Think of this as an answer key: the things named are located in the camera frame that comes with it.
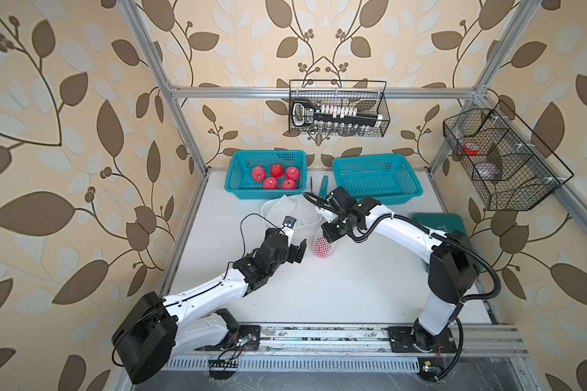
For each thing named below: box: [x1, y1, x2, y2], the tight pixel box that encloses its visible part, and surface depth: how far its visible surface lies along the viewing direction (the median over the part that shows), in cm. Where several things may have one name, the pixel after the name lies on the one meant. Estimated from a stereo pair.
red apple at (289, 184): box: [282, 179, 297, 190], surface depth 110 cm
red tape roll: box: [463, 142, 480, 156], surface depth 84 cm
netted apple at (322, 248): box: [313, 225, 336, 260], surface depth 88 cm
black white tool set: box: [291, 99, 384, 128], surface depth 84 cm
